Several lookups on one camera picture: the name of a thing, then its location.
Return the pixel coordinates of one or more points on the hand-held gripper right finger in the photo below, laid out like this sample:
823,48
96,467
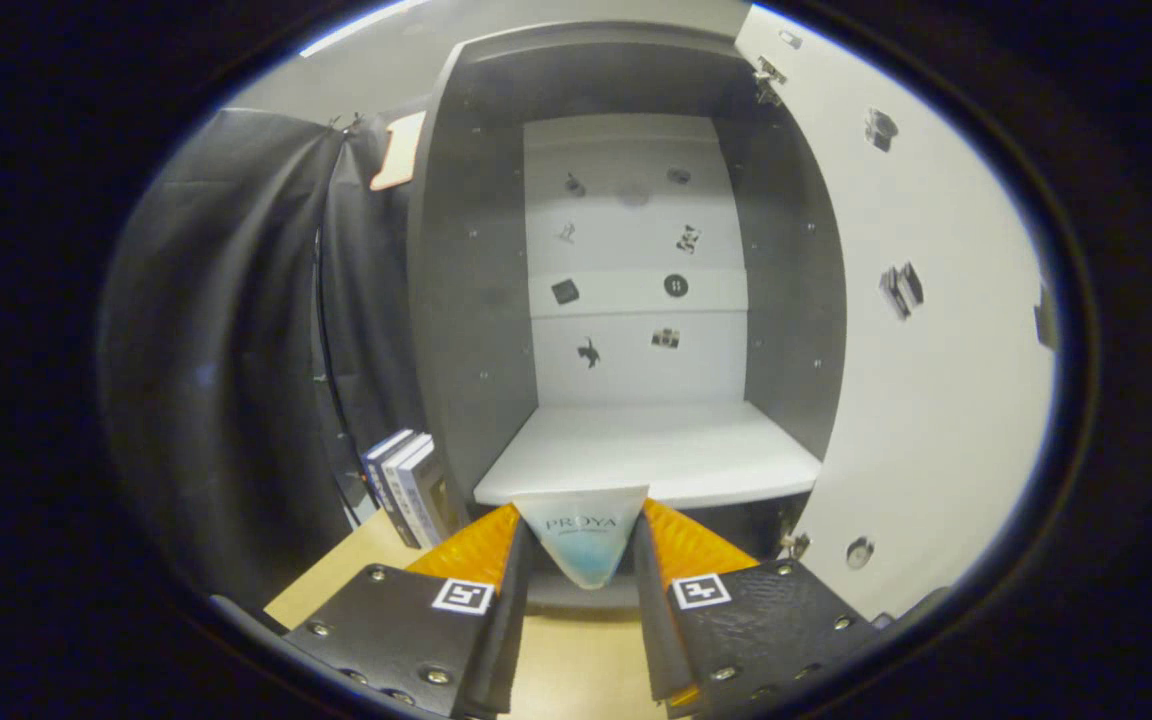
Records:
658,640

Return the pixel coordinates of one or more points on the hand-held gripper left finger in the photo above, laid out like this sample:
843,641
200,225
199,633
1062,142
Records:
506,640

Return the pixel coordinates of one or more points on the white and blue tube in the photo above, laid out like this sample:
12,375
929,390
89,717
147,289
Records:
586,540

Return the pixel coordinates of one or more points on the metal door hinge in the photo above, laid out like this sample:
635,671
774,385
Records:
794,545
768,78

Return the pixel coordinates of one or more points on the white cabinet shelf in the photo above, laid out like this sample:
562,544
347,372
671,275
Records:
636,450

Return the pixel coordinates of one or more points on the grey cabinet body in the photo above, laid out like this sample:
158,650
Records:
476,300

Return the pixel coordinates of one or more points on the black backdrop cloth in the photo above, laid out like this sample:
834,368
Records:
216,350

